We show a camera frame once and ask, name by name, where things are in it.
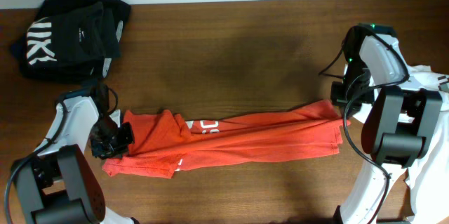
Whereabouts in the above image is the red orange t-shirt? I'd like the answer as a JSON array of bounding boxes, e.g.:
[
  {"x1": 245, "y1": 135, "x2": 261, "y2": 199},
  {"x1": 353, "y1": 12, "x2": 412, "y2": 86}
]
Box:
[{"x1": 102, "y1": 100, "x2": 343, "y2": 179}]

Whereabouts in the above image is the white printed t-shirt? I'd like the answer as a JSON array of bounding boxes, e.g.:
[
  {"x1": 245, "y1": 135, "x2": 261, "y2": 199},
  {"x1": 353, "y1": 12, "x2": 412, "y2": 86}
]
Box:
[{"x1": 350, "y1": 63, "x2": 449, "y2": 224}]

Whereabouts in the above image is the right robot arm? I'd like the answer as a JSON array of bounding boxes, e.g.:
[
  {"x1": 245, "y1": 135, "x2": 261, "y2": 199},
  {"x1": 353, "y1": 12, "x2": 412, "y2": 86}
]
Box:
[{"x1": 330, "y1": 23, "x2": 448, "y2": 223}]

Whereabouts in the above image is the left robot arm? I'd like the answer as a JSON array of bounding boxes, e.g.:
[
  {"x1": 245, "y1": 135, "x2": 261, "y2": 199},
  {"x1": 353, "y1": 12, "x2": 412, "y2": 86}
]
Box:
[{"x1": 4, "y1": 83, "x2": 138, "y2": 224}]

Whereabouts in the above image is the folded black clothes stack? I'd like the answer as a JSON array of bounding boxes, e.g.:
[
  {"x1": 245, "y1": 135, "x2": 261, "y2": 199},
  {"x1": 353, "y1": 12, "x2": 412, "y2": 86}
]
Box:
[{"x1": 9, "y1": 0, "x2": 131, "y2": 84}]

